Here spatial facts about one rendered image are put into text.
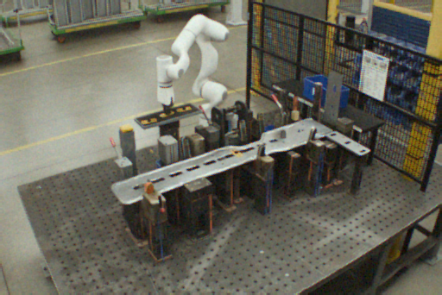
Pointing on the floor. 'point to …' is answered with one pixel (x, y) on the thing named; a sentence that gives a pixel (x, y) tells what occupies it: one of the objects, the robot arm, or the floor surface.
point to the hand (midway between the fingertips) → (167, 110)
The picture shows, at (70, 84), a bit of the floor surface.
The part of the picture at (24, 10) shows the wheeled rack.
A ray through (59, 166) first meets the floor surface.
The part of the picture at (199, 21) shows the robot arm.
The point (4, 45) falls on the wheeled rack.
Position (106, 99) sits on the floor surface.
